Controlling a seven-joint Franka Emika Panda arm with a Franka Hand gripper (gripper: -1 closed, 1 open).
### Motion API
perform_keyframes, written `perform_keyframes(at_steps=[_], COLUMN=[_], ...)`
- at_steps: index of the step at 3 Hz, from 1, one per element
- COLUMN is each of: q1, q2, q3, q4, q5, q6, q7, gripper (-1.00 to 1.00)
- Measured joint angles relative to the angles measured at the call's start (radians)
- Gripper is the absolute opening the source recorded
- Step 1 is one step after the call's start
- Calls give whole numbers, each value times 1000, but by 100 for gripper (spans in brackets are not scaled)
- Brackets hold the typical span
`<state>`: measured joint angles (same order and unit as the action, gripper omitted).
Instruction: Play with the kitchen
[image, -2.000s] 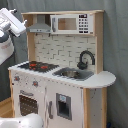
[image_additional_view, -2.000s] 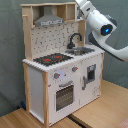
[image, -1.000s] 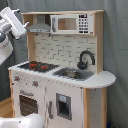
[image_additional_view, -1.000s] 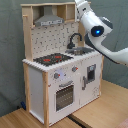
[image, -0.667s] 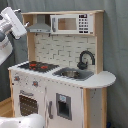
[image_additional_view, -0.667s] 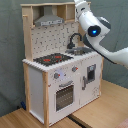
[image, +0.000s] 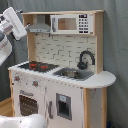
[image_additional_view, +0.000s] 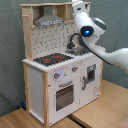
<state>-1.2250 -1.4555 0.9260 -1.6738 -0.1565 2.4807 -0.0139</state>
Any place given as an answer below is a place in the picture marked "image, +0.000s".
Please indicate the white microwave door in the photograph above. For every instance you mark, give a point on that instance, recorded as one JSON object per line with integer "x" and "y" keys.
{"x": 70, "y": 24}

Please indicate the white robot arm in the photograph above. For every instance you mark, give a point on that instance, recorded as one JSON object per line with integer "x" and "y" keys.
{"x": 9, "y": 23}

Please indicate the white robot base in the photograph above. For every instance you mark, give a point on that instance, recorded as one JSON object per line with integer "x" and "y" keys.
{"x": 20, "y": 121}

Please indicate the wooden toy kitchen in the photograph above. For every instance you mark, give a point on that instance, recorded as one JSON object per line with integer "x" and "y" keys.
{"x": 79, "y": 51}

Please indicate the metal sink basin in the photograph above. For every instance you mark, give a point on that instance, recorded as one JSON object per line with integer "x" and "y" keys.
{"x": 72, "y": 73}

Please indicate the black stovetop red burners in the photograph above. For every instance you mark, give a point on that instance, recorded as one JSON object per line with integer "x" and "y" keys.
{"x": 38, "y": 66}

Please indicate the right grey red knob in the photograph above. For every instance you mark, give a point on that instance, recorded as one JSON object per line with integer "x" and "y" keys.
{"x": 35, "y": 83}

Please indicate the grey red knob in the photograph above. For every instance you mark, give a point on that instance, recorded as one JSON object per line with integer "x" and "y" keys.
{"x": 16, "y": 78}
{"x": 35, "y": 83}

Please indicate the grey range hood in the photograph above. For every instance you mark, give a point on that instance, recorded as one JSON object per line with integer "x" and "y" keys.
{"x": 41, "y": 24}

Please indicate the left grey red knob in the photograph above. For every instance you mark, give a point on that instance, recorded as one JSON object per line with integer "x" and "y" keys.
{"x": 16, "y": 78}

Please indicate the oven door with window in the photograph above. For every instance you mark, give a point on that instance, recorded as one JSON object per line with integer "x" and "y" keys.
{"x": 29, "y": 107}

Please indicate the cabinet door grey handle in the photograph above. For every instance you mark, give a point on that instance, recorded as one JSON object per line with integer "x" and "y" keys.
{"x": 65, "y": 106}

